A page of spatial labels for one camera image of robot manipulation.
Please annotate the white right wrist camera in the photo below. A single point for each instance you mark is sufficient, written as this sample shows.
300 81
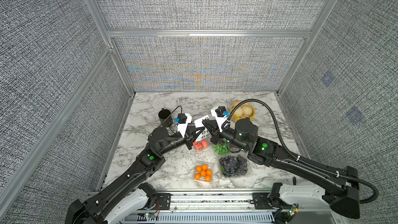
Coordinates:
221 116

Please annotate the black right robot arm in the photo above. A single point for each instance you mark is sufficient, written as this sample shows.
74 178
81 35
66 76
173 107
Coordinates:
340 185

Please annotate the yellow bamboo steamer basket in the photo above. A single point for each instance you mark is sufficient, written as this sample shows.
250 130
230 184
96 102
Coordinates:
244 117

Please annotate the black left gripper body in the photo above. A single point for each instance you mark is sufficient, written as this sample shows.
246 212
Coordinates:
187 140

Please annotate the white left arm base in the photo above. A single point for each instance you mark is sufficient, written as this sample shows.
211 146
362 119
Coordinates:
143 197

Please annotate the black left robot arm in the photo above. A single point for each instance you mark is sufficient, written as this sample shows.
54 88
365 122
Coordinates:
130 191

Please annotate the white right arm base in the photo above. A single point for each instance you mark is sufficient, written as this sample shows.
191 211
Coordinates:
290 199

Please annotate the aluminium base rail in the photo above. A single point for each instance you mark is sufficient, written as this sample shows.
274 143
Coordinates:
223 206

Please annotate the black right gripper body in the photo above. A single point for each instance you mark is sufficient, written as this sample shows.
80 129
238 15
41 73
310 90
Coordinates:
216 131

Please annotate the clear box of blueberries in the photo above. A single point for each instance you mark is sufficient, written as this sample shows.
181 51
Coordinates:
234 165

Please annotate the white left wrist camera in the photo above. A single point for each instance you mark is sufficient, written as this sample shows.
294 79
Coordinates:
182 124

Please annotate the left steamed bun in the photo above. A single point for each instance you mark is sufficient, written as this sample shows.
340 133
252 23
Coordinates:
238 112

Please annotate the black metal cup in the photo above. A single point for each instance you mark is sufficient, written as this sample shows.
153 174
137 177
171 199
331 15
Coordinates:
165 118

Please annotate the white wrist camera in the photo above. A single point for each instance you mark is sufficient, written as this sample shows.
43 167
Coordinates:
182 124
221 116

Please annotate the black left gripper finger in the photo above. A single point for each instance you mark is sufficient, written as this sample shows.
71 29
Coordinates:
196 127
196 135

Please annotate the clear box green red grapes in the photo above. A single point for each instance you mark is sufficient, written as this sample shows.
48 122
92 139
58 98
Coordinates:
221 148

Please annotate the clear box of strawberries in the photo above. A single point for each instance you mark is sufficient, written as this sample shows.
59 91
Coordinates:
201 144

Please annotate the clear box of oranges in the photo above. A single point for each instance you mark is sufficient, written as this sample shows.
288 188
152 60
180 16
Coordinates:
203 172

